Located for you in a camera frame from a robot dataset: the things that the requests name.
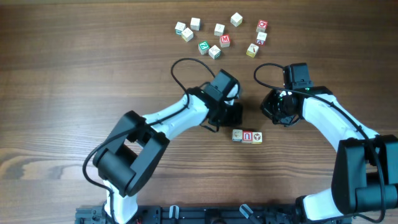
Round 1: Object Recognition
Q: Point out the teal edged white block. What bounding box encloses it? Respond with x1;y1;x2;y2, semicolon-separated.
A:
175;22;187;35

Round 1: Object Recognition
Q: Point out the yellow letter S block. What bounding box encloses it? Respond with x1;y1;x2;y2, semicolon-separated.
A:
230;12;243;27

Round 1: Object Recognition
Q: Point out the green edged white block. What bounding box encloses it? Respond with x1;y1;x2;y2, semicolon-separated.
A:
214;24;225;37

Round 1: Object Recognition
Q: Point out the green letter Z block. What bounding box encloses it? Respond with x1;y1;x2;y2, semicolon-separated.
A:
198;40;210;55

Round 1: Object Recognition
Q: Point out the blue edged white block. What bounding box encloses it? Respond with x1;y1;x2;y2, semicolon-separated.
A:
190;17;201;30

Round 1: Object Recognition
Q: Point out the red letter M block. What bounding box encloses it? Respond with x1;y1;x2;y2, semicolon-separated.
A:
220;34;231;48

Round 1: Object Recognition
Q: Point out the yellow bottle picture block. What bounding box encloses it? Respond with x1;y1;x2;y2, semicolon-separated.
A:
246;44;259;58

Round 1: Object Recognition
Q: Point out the yellow edged letter block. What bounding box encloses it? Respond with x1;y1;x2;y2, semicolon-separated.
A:
181;27;194;42

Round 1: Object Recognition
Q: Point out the green letter V block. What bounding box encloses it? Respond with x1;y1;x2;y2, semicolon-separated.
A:
208;45;221;60

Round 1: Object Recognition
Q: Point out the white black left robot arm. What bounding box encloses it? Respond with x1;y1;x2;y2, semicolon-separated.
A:
88;85;243;223

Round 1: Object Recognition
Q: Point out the soccer ball yellow block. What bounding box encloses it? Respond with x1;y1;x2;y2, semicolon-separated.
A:
252;132;262;144

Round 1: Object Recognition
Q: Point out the red letter U block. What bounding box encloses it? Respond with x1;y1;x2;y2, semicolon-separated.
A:
242;131;253;144

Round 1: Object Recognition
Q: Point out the blue letter H block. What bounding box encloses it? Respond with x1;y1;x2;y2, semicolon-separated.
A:
231;129;243;142

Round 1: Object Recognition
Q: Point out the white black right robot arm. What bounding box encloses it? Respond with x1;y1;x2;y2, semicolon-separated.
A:
261;86;397;222

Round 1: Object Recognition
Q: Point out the red letter A block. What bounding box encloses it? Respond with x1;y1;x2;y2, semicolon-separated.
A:
256;32;267;45

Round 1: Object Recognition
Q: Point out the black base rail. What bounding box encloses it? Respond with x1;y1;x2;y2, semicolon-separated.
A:
74;203;299;224

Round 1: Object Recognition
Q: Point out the red letter Q block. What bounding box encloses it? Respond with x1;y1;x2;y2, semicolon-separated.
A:
256;20;268;32

